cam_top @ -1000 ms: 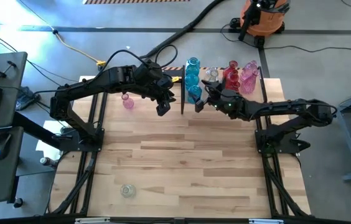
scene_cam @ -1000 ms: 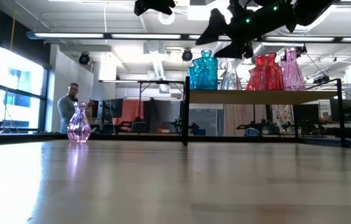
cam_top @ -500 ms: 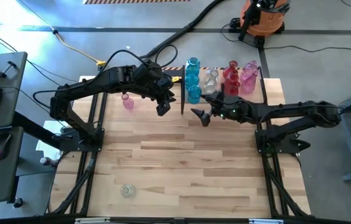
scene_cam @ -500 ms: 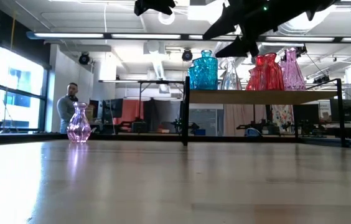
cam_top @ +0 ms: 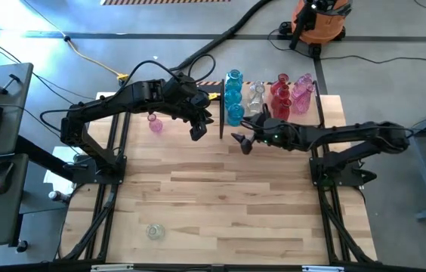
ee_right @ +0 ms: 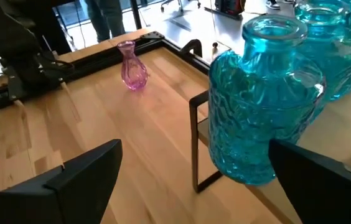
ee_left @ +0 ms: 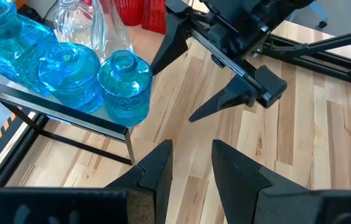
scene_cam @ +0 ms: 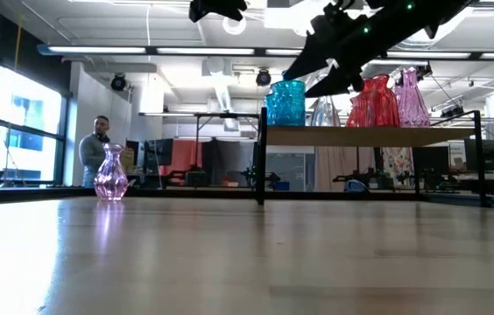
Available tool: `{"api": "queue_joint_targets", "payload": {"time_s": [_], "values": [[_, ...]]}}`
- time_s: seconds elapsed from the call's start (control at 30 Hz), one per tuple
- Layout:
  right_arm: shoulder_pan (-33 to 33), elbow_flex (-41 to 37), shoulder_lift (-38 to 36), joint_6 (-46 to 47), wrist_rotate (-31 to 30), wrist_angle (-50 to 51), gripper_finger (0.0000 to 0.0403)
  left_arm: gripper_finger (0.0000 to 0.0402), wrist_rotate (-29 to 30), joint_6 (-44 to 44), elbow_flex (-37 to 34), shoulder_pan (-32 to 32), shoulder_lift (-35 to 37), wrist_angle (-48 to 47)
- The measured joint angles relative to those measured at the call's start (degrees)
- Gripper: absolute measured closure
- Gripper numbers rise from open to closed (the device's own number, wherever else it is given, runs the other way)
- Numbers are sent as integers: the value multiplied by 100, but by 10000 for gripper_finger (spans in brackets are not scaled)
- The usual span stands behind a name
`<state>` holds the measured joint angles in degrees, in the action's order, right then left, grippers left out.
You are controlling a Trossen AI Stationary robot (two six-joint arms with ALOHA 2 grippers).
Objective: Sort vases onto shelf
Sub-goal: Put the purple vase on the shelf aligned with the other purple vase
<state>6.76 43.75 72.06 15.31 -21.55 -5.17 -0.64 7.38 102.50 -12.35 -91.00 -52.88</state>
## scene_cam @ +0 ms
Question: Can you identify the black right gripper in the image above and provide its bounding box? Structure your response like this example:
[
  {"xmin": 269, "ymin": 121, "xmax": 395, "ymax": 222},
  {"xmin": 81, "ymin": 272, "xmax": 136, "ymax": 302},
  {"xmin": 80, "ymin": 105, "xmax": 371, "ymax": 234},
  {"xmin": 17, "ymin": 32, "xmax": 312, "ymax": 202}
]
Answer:
[{"xmin": 284, "ymin": 2, "xmax": 406, "ymax": 99}]

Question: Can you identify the clear conical glass vase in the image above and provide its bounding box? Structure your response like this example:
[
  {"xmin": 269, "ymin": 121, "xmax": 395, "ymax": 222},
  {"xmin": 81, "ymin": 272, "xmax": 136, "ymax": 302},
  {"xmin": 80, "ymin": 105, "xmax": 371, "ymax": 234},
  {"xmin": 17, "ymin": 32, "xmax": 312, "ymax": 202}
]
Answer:
[{"xmin": 310, "ymin": 94, "xmax": 342, "ymax": 128}]

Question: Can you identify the red squat glass vase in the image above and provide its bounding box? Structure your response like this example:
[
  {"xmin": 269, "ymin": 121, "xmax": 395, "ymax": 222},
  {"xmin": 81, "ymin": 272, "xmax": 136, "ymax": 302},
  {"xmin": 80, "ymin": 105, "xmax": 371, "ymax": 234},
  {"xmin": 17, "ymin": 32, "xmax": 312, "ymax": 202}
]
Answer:
[{"xmin": 345, "ymin": 78, "xmax": 375, "ymax": 129}]

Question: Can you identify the blue textured glass vase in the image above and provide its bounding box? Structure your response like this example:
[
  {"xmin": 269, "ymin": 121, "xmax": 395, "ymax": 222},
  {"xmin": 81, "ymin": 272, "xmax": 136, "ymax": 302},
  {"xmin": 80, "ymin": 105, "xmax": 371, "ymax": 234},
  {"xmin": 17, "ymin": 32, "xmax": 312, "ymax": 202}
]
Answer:
[{"xmin": 264, "ymin": 80, "xmax": 307, "ymax": 128}]

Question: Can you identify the red ribbed glass vase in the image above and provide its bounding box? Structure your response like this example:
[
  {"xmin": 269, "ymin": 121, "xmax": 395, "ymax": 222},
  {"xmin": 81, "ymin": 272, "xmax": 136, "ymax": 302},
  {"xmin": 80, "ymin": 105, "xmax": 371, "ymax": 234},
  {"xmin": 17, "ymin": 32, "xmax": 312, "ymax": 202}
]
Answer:
[{"xmin": 369, "ymin": 73, "xmax": 401, "ymax": 129}]

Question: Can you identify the pink conical glass vase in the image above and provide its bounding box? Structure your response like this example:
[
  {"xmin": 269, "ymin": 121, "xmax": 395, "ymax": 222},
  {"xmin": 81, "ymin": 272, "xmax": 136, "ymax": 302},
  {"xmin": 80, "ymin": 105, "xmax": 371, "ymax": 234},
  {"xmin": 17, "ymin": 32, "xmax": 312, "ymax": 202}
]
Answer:
[{"xmin": 398, "ymin": 66, "xmax": 432, "ymax": 129}]

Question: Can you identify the small pink glass vase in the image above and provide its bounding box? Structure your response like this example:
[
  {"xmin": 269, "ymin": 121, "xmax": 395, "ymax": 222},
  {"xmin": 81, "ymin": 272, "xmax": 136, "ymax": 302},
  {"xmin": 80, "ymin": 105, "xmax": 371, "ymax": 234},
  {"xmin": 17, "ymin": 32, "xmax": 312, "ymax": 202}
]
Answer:
[{"xmin": 93, "ymin": 143, "xmax": 130, "ymax": 202}]

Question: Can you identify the round white ceiling lamp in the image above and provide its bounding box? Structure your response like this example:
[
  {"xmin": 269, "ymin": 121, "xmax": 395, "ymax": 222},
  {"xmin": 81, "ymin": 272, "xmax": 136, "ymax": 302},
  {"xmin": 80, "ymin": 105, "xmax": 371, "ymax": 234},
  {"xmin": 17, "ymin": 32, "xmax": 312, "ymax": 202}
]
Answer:
[{"xmin": 222, "ymin": 16, "xmax": 248, "ymax": 36}]

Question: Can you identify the white ceiling pipe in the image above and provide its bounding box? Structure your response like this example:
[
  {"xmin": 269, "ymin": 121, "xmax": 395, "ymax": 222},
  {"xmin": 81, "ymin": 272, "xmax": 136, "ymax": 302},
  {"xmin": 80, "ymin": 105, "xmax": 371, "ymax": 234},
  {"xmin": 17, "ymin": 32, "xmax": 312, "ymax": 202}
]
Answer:
[{"xmin": 205, "ymin": 56, "xmax": 240, "ymax": 132}]

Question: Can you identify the beige curtain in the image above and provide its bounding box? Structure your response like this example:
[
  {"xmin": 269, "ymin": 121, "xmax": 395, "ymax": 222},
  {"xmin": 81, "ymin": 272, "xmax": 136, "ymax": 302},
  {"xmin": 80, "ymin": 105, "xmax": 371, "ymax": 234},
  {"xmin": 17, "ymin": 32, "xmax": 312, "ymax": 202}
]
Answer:
[{"xmin": 314, "ymin": 146, "xmax": 378, "ymax": 193}]

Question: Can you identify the colourful poster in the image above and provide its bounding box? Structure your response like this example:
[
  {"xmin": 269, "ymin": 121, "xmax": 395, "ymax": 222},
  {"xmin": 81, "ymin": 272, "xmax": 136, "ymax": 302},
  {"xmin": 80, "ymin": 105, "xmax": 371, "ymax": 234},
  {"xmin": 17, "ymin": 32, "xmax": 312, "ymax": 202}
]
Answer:
[{"xmin": 381, "ymin": 147, "xmax": 413, "ymax": 185}]

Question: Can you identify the blue bag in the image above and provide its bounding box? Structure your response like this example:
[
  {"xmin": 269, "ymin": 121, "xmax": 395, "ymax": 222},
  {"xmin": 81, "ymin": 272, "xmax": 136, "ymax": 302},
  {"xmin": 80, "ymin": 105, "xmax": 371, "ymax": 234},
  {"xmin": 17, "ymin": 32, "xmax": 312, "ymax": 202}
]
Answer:
[{"xmin": 345, "ymin": 178, "xmax": 370, "ymax": 194}]

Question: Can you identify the ceiling light strip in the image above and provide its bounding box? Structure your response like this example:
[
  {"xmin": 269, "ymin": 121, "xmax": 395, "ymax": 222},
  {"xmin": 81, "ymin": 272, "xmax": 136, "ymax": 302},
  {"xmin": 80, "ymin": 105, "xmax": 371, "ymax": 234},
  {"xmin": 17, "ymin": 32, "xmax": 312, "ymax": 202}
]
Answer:
[{"xmin": 36, "ymin": 43, "xmax": 494, "ymax": 61}]

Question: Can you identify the orange partition panel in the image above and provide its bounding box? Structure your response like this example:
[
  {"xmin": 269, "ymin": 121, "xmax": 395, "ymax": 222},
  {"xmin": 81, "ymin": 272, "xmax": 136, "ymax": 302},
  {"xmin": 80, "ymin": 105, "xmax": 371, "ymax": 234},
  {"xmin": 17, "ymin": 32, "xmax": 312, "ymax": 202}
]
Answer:
[{"xmin": 159, "ymin": 139, "xmax": 214, "ymax": 176}]

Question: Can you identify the black computer monitor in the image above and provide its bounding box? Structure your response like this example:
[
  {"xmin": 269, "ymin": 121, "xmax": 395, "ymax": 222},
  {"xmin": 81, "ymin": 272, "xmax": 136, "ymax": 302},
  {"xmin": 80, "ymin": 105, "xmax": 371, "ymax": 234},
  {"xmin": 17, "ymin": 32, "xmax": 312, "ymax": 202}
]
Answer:
[
  {"xmin": 124, "ymin": 138, "xmax": 174, "ymax": 170},
  {"xmin": 464, "ymin": 138, "xmax": 494, "ymax": 172}
]

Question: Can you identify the person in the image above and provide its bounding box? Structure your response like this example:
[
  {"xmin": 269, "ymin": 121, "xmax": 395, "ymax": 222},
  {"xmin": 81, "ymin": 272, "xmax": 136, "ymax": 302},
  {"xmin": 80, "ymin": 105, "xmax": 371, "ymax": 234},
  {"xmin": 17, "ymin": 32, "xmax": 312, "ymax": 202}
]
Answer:
[{"xmin": 78, "ymin": 115, "xmax": 112, "ymax": 189}]

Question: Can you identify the wooden shelf black frame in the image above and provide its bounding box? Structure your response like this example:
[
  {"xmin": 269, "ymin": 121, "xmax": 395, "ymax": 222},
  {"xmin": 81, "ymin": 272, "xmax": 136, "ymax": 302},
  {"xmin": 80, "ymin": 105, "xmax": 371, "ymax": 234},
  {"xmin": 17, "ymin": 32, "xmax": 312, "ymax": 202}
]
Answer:
[{"xmin": 255, "ymin": 107, "xmax": 493, "ymax": 209}]

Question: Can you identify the black metal rig frame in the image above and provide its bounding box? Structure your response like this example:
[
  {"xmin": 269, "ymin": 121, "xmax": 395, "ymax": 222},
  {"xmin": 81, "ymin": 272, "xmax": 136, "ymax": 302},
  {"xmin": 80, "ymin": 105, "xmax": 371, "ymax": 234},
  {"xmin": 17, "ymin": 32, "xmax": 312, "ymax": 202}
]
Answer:
[{"xmin": 0, "ymin": 130, "xmax": 494, "ymax": 211}]

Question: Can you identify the window with black frame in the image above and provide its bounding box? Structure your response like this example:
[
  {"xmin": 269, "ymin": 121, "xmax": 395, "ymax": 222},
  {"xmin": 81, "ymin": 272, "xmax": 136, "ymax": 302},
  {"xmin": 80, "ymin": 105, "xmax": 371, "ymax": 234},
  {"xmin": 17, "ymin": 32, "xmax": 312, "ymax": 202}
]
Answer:
[{"xmin": 0, "ymin": 65, "xmax": 72, "ymax": 187}]

